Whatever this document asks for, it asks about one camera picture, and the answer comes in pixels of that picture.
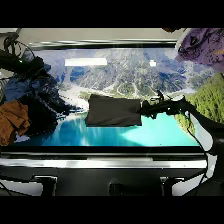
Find black cable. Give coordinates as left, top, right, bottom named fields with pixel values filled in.
left=2, top=32, right=36, bottom=66

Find blue garment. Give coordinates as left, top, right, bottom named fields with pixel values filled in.
left=3, top=77, right=51, bottom=103

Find black garment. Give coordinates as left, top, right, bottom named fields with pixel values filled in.
left=19, top=74, right=80, bottom=135

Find dark grey garment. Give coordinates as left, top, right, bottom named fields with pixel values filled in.
left=84, top=93, right=143, bottom=128

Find silver frame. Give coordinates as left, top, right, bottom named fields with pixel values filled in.
left=0, top=151, right=214, bottom=197

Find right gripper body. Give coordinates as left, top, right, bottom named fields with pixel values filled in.
left=141, top=97, right=176, bottom=120

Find purple patterned garment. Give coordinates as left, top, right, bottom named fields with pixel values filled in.
left=174, top=28, right=224, bottom=73

